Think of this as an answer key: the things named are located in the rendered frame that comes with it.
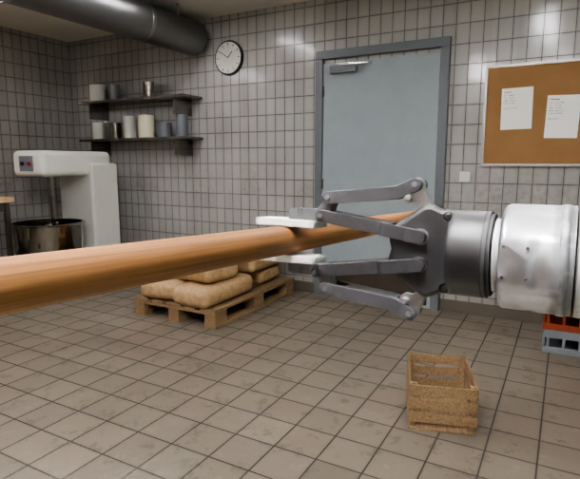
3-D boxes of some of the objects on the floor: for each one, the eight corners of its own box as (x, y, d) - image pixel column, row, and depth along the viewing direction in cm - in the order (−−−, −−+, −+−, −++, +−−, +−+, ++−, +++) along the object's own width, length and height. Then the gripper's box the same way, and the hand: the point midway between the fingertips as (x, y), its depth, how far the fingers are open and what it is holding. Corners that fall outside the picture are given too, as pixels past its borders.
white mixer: (44, 298, 450) (32, 149, 430) (0, 289, 481) (-13, 150, 461) (128, 277, 536) (122, 151, 516) (87, 270, 568) (79, 152, 548)
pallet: (215, 329, 366) (215, 310, 364) (135, 314, 404) (134, 296, 402) (293, 293, 470) (293, 277, 468) (224, 282, 508) (223, 269, 506)
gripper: (498, 158, 39) (243, 161, 50) (486, 358, 40) (241, 316, 52) (508, 163, 45) (280, 164, 57) (496, 335, 47) (278, 303, 58)
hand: (289, 239), depth 53 cm, fingers closed on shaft, 3 cm apart
